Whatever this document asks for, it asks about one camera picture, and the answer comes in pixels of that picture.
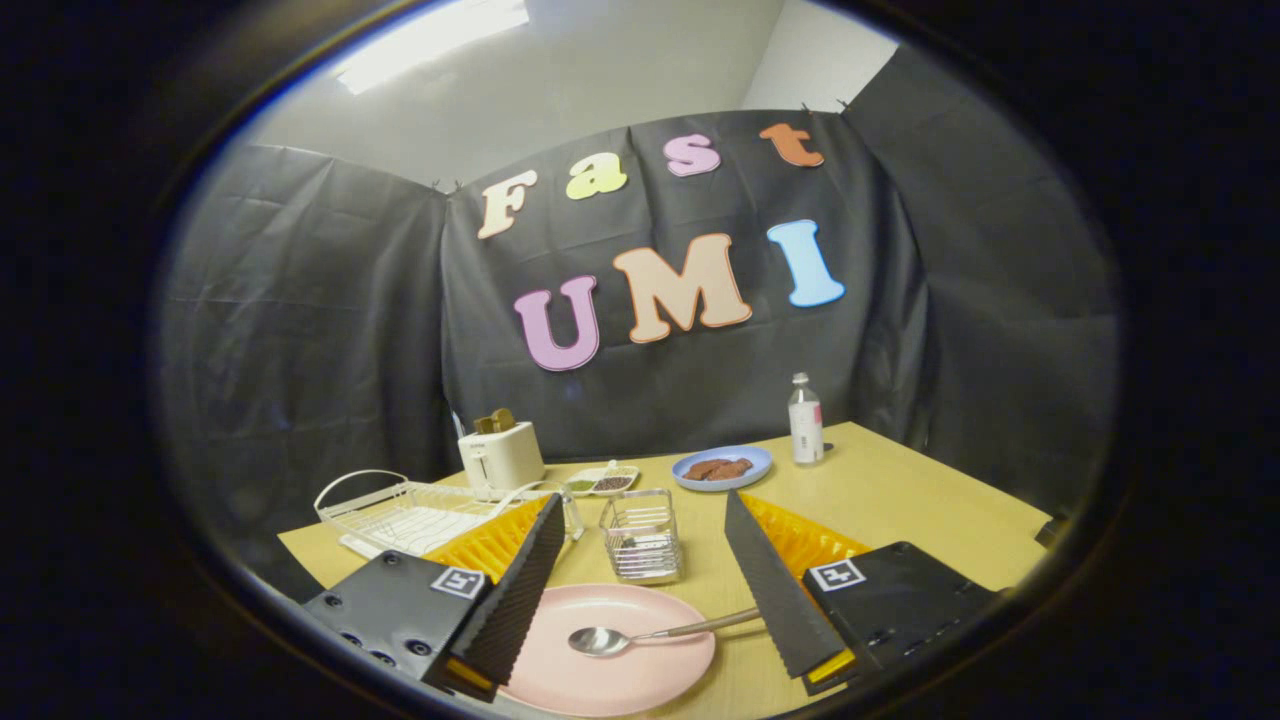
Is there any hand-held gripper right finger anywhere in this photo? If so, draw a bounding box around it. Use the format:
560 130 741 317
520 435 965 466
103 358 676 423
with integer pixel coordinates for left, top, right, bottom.
724 489 1001 697

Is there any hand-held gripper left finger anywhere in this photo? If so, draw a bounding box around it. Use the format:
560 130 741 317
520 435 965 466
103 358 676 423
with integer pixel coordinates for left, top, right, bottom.
303 492 567 704

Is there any metal spoon with wooden handle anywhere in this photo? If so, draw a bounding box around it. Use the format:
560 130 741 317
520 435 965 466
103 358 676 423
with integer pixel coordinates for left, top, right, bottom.
567 606 763 658

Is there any clear wire basket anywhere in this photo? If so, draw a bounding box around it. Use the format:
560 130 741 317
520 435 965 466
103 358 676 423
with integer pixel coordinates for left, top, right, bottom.
599 488 685 585

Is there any pink plate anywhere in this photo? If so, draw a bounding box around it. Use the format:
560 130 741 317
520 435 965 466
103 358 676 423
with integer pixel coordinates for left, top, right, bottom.
497 583 718 718

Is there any white wire dish rack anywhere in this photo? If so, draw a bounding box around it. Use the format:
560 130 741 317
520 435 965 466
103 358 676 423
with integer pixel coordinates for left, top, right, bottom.
314 469 586 559

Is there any blue plate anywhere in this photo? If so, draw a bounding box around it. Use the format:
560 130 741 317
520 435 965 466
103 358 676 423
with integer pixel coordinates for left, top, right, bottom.
671 445 774 492

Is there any white drain tray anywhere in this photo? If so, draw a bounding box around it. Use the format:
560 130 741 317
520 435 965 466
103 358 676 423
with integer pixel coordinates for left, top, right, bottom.
338 505 501 561

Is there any white toaster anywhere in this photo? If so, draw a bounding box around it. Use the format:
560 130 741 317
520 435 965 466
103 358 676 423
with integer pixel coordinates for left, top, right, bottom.
457 421 547 494

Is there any white divided snack tray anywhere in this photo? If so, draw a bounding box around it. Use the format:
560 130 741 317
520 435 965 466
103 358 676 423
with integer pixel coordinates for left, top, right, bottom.
563 460 641 497

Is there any white plastic bottle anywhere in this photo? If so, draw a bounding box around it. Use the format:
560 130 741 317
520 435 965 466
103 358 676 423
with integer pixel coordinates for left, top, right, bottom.
787 372 826 466

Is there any black backdrop cloth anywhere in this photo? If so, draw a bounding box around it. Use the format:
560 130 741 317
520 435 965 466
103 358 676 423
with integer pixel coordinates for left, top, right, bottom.
160 45 1121 523

